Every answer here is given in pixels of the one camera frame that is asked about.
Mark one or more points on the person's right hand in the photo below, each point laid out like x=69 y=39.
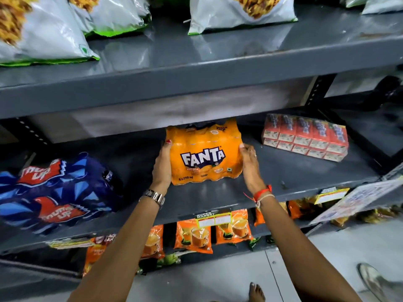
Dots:
x=252 y=172

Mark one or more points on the grey metal shelf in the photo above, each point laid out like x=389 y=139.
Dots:
x=189 y=88

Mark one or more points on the blue Thums Up bottle pack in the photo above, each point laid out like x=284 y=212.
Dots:
x=63 y=191

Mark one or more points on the red and white carton pack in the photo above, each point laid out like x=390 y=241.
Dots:
x=305 y=135

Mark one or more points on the small green packet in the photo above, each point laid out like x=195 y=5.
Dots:
x=253 y=243
x=170 y=260

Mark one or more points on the row of green snack bags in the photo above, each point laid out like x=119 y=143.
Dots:
x=47 y=34

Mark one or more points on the orange Fanta bottle pack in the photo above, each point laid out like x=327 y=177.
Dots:
x=204 y=138

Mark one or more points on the person's left forearm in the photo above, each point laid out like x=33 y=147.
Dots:
x=119 y=254

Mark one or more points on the person's left hand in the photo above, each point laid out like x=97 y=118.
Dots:
x=162 y=172

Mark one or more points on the yellow snack packets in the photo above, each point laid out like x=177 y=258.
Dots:
x=377 y=213

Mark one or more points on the white printed sign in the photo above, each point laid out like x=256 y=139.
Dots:
x=359 y=198

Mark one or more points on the silver shoe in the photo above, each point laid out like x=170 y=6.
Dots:
x=373 y=279

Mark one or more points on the person's bare foot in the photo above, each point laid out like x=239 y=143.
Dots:
x=256 y=294

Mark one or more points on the silver wristwatch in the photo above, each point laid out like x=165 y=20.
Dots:
x=154 y=196

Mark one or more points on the row of orange tea packets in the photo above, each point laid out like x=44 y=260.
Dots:
x=192 y=237

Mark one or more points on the person's right forearm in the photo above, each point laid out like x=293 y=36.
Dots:
x=299 y=248

